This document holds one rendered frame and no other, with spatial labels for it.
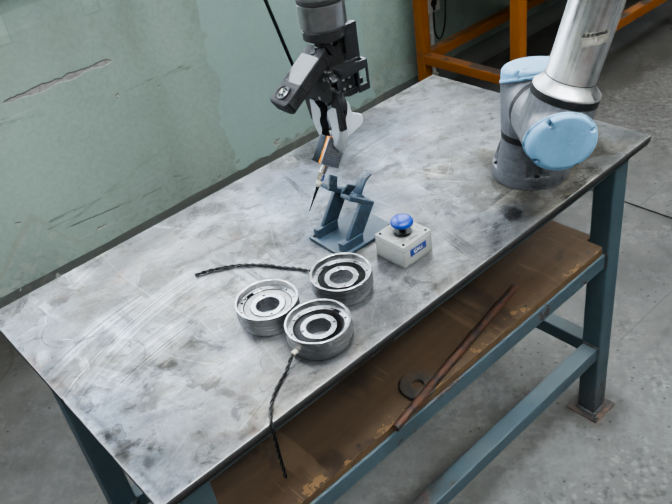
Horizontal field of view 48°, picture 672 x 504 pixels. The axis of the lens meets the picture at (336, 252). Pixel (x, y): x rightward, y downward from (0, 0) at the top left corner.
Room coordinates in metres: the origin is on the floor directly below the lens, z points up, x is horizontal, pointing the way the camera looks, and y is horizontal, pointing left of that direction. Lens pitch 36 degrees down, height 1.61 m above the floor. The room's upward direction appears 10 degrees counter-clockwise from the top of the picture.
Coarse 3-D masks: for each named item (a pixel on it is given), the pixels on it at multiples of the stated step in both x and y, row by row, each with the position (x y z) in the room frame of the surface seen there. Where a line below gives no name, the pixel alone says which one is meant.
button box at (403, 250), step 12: (384, 228) 1.11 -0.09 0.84; (408, 228) 1.09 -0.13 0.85; (420, 228) 1.09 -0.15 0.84; (384, 240) 1.08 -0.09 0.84; (396, 240) 1.07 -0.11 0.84; (408, 240) 1.06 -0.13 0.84; (420, 240) 1.07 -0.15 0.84; (384, 252) 1.08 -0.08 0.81; (396, 252) 1.06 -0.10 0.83; (408, 252) 1.05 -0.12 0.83; (420, 252) 1.07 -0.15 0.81; (396, 264) 1.06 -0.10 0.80; (408, 264) 1.05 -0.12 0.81
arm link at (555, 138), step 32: (576, 0) 1.14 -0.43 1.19; (608, 0) 1.11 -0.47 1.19; (576, 32) 1.12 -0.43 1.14; (608, 32) 1.11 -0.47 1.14; (576, 64) 1.12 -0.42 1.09; (544, 96) 1.12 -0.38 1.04; (576, 96) 1.10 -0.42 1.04; (544, 128) 1.09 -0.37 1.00; (576, 128) 1.09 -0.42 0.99; (544, 160) 1.10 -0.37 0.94; (576, 160) 1.09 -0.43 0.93
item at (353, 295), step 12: (348, 252) 1.06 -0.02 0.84; (324, 264) 1.06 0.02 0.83; (360, 264) 1.04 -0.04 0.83; (312, 276) 1.02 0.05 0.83; (336, 276) 1.03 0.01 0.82; (348, 276) 1.03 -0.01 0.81; (372, 276) 1.00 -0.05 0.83; (312, 288) 1.00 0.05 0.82; (324, 288) 0.98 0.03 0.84; (348, 288) 0.97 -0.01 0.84; (360, 288) 0.97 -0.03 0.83; (336, 300) 0.97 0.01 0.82; (348, 300) 0.96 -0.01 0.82; (360, 300) 0.98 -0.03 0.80
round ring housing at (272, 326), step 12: (252, 288) 1.02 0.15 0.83; (264, 288) 1.02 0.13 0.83; (276, 288) 1.01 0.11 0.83; (288, 288) 1.01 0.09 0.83; (240, 300) 0.99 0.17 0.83; (264, 300) 0.99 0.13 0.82; (276, 300) 0.99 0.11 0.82; (240, 312) 0.97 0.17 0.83; (252, 312) 0.96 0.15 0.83; (276, 312) 0.95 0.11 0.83; (288, 312) 0.94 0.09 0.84; (252, 324) 0.93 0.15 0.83; (264, 324) 0.92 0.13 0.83; (276, 324) 0.92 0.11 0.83
